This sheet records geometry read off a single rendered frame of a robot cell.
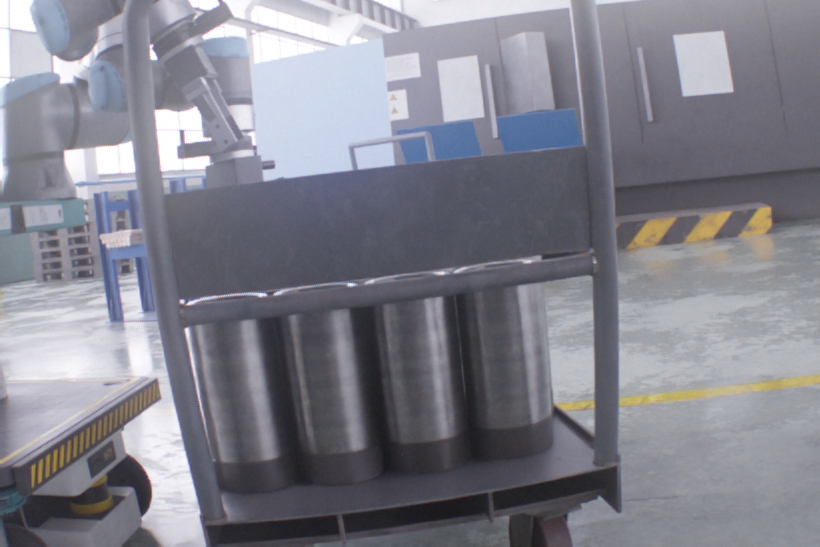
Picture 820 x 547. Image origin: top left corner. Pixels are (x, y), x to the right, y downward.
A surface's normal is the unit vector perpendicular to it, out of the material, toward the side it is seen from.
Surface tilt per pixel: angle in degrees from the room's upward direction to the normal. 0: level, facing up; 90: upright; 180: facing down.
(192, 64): 97
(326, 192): 98
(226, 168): 90
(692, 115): 86
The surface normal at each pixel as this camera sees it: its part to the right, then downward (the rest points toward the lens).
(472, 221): 0.13, 0.17
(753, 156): -0.31, 0.07
